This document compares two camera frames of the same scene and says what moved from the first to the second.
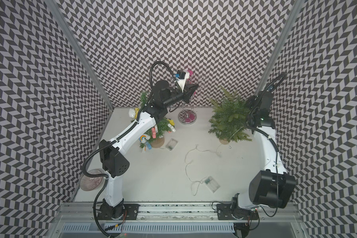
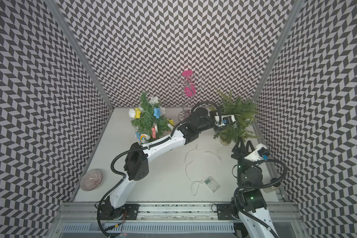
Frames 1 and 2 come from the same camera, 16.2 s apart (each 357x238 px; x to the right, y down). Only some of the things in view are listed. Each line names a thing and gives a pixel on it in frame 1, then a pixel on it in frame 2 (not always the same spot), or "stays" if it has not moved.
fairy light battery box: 212,184 stays
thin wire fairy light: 195,184 to 211,183
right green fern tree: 228,119 stays
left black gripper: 188,90 to 218,128
